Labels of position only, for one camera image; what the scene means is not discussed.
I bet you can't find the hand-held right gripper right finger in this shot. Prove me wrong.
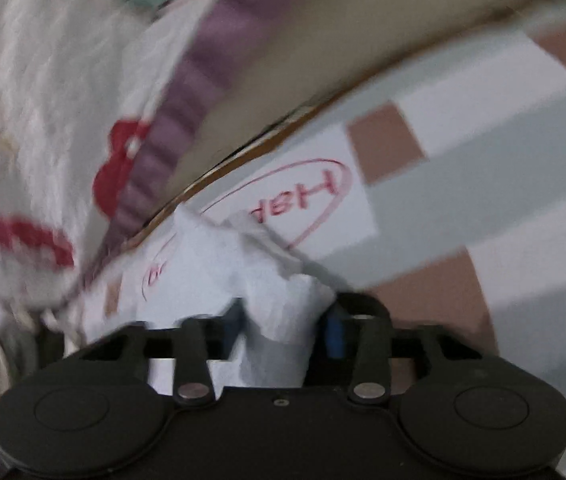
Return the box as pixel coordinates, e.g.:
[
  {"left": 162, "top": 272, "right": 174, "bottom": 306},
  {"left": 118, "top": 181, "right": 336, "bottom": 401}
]
[{"left": 320, "top": 292, "right": 484, "bottom": 406}]

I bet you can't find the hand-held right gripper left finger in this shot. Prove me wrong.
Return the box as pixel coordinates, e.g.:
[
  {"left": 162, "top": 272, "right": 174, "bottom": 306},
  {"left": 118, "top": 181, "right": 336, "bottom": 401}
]
[{"left": 80, "top": 297, "right": 246, "bottom": 406}]

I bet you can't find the white t-shirt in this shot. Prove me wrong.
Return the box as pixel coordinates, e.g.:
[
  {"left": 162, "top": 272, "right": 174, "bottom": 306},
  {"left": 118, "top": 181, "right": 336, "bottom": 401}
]
[{"left": 133, "top": 205, "right": 339, "bottom": 391}]

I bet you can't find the bear print quilt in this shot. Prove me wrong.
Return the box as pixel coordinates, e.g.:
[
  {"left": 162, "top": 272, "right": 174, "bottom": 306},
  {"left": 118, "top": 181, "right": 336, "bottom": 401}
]
[{"left": 0, "top": 0, "right": 334, "bottom": 311}]

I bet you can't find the beige bed base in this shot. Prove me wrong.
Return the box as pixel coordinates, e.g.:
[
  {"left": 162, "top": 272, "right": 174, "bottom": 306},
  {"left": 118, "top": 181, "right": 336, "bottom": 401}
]
[{"left": 163, "top": 0, "right": 566, "bottom": 206}]

